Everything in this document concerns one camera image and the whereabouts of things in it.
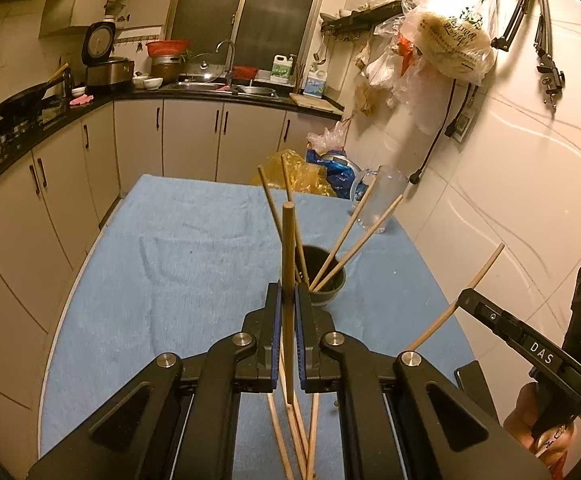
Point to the pink cloth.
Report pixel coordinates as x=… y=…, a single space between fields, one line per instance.
x=81 y=100

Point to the orange hanging bag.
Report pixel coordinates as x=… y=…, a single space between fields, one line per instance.
x=404 y=55

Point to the black wall shelf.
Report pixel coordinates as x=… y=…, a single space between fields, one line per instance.
x=360 y=17

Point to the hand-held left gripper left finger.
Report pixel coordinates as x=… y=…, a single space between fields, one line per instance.
x=276 y=340

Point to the blue tablecloth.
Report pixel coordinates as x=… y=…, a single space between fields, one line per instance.
x=180 y=260

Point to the wooden cutting board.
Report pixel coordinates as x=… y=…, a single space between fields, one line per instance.
x=315 y=103

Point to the person's right hand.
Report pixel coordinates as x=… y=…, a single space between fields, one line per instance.
x=517 y=415

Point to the kitchen window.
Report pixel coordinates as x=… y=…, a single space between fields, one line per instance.
x=280 y=10

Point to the steel faucet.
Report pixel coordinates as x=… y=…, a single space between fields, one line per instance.
x=230 y=60

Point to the glass pot lid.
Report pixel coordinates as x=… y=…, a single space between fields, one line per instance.
x=205 y=67

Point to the single wooden chopstick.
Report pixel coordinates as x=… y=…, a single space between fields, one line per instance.
x=288 y=240
x=487 y=265

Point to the yellow plastic bag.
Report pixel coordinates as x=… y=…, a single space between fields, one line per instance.
x=310 y=180

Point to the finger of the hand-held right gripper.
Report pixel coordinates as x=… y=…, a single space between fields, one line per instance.
x=520 y=340

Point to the crumpled white plastic bag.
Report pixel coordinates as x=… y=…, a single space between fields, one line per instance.
x=328 y=137

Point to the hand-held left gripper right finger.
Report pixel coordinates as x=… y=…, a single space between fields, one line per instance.
x=300 y=340

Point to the bunch of wooden chopsticks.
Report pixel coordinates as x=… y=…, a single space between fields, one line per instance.
x=280 y=440

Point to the blue label detergent jug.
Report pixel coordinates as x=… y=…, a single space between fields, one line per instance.
x=315 y=84

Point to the clear glass mug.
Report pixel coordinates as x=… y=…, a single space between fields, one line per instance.
x=385 y=200

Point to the beige lower kitchen cabinets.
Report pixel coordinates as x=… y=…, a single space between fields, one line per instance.
x=185 y=135

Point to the dark chopstick bundle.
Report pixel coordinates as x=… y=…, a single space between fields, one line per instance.
x=298 y=77

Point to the rice cooker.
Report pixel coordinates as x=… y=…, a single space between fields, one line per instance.
x=110 y=72

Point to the small red basin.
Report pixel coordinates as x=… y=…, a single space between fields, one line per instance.
x=245 y=72

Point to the black flat phone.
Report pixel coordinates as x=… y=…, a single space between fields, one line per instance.
x=475 y=390

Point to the steel sink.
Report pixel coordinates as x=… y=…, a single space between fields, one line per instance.
x=255 y=91

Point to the black cylindrical chopstick holder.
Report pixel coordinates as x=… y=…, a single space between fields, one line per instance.
x=330 y=290

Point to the brown pot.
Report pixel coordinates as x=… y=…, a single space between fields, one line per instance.
x=168 y=70

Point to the printed white hanging bag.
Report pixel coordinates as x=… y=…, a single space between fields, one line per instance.
x=450 y=35

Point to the black gas stove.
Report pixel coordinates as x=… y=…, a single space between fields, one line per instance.
x=15 y=130

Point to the black kitchen countertop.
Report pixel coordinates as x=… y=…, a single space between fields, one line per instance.
x=135 y=94

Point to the blue plastic bag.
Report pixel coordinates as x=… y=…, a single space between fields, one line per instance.
x=338 y=175

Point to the green label detergent jug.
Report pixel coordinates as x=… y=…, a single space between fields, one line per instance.
x=282 y=71

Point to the large red basin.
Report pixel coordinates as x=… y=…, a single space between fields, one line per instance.
x=168 y=48

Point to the clear hanging plastic bag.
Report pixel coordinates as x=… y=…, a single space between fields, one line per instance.
x=420 y=105

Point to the hanging bag with brown contents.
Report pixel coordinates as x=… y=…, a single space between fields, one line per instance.
x=366 y=99

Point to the wall socket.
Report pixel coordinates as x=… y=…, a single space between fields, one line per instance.
x=463 y=127

